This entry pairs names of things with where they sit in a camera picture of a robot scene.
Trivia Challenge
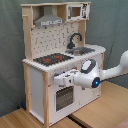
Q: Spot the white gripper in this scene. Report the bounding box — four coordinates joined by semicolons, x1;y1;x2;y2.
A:
54;73;74;86

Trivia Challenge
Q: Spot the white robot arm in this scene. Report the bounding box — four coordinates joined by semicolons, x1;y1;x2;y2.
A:
54;50;128;88

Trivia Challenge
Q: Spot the wooden toy kitchen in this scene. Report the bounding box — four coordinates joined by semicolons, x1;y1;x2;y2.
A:
22;2;105;128

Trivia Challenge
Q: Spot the toy oven door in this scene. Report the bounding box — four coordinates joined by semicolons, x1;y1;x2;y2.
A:
48;83;79;125

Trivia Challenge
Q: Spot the black toy stovetop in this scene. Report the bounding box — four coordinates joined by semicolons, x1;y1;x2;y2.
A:
34;53;70;66

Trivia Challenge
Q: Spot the white cabinet door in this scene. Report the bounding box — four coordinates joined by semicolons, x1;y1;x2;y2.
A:
80;55;102;106

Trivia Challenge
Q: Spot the grey toy sink basin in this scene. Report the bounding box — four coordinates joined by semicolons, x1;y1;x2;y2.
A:
66;47;94;56

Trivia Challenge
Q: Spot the black toy faucet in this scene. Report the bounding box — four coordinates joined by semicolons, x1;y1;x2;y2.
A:
66;32;83;50

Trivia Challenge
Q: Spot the grey range hood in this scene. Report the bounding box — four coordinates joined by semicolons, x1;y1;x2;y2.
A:
35;6;64;27

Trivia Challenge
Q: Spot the toy microwave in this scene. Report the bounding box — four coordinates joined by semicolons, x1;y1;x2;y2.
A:
67;3;90;21

